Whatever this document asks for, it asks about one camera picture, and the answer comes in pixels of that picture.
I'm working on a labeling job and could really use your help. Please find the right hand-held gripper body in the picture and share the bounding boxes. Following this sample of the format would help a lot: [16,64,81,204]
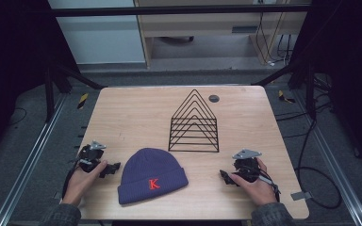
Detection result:
[231,148,263,184]

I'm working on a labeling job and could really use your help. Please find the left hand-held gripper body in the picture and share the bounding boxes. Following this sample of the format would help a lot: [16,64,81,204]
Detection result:
[75,140,107,173]

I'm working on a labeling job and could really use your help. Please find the purple knit beanie hat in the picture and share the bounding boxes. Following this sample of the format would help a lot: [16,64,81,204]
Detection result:
[117,147,189,205]

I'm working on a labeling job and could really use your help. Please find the person's right hand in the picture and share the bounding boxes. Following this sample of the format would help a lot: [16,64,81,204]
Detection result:
[228,157,278,207]

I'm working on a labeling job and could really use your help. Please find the person's left hand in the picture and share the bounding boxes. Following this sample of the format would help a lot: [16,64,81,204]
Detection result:
[61,159,108,207]

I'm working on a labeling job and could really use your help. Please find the yellow black tape strip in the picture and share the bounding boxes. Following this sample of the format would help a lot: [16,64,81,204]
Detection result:
[76,92,90,110]
[277,89,296,105]

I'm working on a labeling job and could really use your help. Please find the white cabinet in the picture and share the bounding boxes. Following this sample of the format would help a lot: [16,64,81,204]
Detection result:
[47,0,147,66]

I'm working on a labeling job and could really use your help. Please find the dark curtain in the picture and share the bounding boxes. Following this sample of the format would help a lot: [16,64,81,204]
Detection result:
[0,0,79,169]
[290,0,362,177]

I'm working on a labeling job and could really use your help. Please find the light wooden desk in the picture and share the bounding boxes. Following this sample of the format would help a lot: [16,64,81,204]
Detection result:
[133,0,313,69]

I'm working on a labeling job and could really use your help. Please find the right hand-held gripper cable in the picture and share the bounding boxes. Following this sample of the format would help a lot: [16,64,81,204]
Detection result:
[257,169,281,203]

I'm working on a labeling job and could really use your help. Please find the hand-held gripper cable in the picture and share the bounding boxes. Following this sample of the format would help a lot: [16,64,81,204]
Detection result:
[61,159,84,200]
[257,169,281,203]

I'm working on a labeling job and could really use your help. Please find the left hand-held gripper cable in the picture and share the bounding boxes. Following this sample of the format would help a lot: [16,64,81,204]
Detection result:
[61,159,84,200]

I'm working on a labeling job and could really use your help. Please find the black wire rack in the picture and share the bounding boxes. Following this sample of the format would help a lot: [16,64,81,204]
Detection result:
[168,89,221,153]

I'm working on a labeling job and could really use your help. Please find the black floor cable loop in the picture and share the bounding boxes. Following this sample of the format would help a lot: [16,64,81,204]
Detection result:
[294,117,343,210]

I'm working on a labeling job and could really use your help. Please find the aluminium floor rail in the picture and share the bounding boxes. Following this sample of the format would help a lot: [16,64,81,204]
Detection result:
[295,89,362,226]
[0,93,68,226]

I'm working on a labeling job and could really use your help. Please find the thin black floor cable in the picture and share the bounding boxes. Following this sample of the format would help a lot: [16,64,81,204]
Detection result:
[8,106,28,127]

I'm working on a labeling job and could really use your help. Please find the black frame strut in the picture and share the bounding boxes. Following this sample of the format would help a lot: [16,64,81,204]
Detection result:
[42,58,107,124]

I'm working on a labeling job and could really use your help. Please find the hanging cables under desk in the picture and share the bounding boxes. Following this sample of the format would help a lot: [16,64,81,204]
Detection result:
[255,11,294,68]

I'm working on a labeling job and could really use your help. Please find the black horizontal frame bar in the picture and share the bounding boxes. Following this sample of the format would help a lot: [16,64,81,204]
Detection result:
[48,4,313,18]

